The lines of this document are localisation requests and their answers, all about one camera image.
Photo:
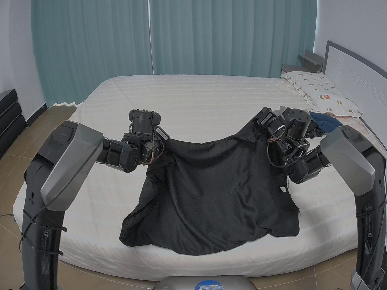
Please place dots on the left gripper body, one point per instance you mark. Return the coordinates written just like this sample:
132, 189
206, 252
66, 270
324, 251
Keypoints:
161, 134

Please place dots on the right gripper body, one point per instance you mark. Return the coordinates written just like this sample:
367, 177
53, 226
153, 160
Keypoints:
267, 118

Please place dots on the black T-shirt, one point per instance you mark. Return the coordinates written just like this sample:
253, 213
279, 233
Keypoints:
211, 186

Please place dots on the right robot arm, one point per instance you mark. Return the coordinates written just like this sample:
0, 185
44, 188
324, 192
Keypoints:
347, 149

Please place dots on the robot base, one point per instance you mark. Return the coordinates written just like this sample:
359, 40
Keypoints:
181, 284

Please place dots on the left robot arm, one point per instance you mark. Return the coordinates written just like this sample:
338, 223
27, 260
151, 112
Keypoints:
69, 149

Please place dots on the bed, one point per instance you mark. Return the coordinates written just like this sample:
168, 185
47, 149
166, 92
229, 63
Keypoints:
196, 101

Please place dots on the pile of clothes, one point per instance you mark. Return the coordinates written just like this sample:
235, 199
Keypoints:
325, 122

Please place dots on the white printed pillow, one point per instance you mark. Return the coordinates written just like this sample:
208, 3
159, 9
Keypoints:
320, 92

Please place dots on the grey bedside table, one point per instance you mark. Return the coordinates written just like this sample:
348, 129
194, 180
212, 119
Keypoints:
311, 59

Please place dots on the blue-green curtain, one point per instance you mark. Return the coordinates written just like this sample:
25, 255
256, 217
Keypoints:
229, 26
90, 35

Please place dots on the black chest of drawers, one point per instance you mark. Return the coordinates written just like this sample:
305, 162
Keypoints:
9, 119

